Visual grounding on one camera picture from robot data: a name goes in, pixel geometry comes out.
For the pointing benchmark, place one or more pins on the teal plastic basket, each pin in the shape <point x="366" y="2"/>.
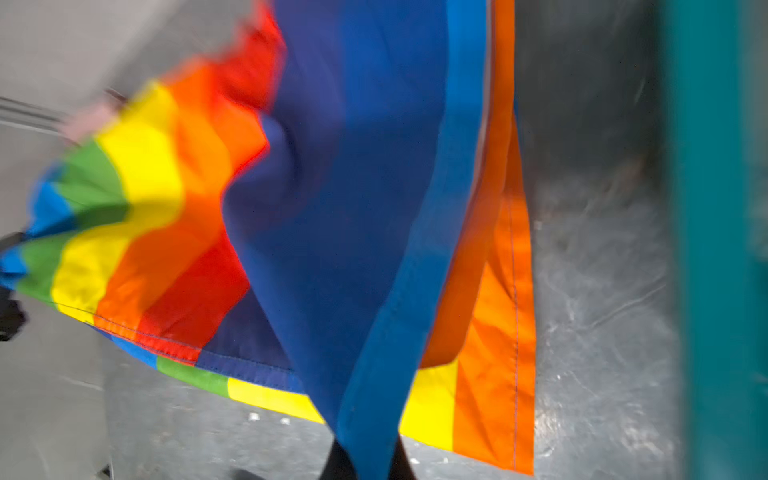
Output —
<point x="722" y="282"/>

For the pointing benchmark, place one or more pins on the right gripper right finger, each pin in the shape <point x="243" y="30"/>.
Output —
<point x="400" y="468"/>

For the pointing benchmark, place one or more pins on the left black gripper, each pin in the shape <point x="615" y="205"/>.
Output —
<point x="13" y="317"/>

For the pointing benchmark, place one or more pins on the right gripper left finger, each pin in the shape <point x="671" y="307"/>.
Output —
<point x="338" y="465"/>

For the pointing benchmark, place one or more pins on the rainbow striped shorts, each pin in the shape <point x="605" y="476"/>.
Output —
<point x="327" y="221"/>

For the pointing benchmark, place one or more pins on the pink shorts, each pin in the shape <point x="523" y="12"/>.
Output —
<point x="80" y="125"/>

